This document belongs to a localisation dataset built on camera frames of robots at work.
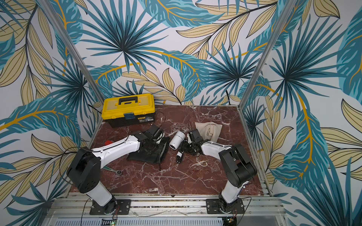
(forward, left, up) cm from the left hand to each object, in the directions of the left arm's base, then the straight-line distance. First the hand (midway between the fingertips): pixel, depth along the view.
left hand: (159, 151), depth 86 cm
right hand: (+5, -13, -5) cm, 15 cm away
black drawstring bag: (-2, +2, -2) cm, 4 cm away
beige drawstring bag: (+16, -32, 0) cm, 36 cm away
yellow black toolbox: (+25, +26, +8) cm, 37 cm away
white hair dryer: (+7, -9, -1) cm, 12 cm away
